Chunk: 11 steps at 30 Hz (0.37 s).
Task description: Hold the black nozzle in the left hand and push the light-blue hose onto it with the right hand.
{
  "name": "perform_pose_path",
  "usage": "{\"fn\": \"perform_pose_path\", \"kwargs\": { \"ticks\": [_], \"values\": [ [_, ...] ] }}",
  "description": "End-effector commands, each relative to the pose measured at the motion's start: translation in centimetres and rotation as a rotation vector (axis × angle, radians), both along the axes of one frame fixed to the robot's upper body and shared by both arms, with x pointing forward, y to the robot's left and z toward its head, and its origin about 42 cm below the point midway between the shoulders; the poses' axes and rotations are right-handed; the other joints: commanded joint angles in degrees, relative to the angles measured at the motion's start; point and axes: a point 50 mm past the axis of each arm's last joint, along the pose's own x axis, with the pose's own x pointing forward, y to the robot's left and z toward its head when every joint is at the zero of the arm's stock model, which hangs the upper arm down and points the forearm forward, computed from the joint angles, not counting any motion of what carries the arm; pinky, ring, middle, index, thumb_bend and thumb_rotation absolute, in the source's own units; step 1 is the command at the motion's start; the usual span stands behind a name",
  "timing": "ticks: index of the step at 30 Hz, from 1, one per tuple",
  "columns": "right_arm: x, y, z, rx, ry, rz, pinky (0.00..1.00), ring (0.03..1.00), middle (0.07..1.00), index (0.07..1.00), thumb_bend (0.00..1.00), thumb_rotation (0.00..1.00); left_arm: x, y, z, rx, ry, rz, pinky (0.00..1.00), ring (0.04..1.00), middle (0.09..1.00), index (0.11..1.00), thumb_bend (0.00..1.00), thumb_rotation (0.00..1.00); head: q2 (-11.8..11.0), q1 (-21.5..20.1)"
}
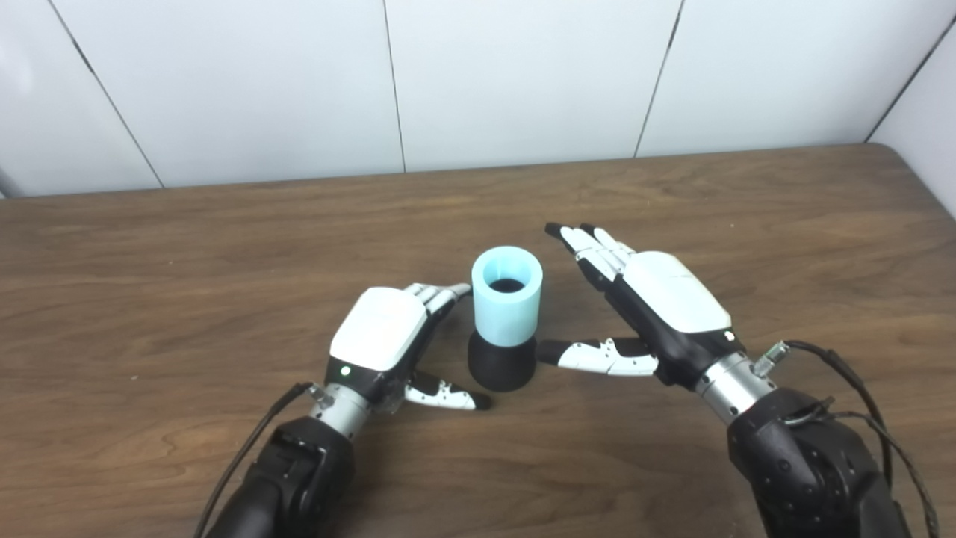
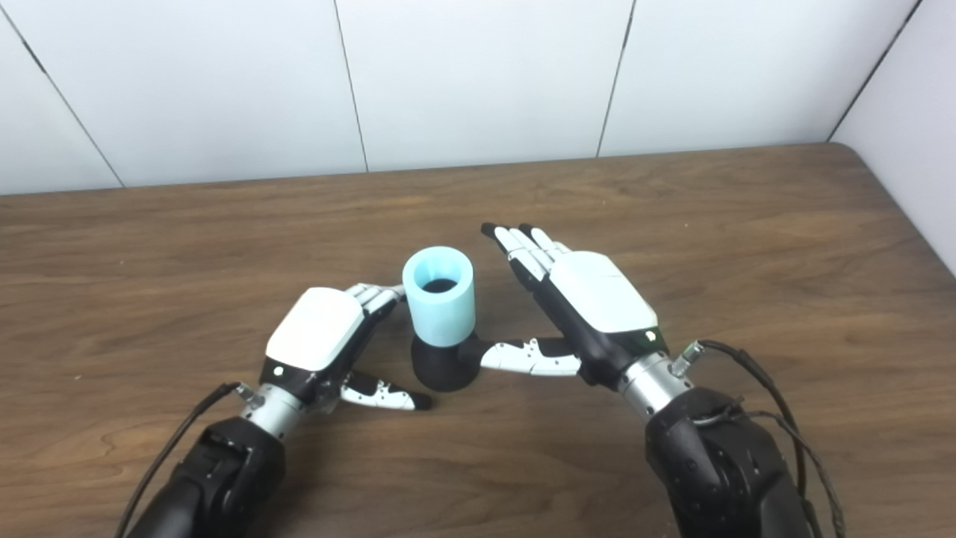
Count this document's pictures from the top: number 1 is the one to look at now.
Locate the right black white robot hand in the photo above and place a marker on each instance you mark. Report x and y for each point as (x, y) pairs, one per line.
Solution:
(672, 299)

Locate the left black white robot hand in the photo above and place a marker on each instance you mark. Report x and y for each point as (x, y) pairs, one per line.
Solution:
(381, 329)

